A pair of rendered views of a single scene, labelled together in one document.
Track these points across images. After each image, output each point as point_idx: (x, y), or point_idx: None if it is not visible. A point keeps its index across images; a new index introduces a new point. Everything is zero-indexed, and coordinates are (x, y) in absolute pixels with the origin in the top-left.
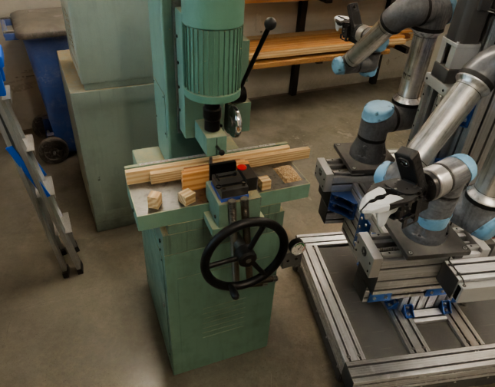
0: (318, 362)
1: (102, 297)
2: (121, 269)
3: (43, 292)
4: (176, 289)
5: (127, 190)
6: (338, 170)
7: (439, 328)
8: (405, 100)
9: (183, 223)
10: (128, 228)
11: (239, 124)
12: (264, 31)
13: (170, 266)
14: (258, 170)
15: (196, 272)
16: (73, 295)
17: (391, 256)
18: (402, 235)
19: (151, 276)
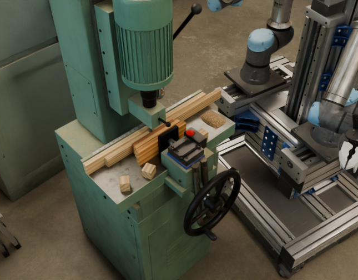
0: (252, 249)
1: (51, 262)
2: (55, 230)
3: None
4: (147, 244)
5: (31, 156)
6: (237, 96)
7: (333, 193)
8: (280, 25)
9: (150, 193)
10: (40, 189)
11: (162, 88)
12: (190, 14)
13: (142, 228)
14: (187, 123)
15: (161, 224)
16: (23, 270)
17: (312, 163)
18: (316, 144)
19: (99, 231)
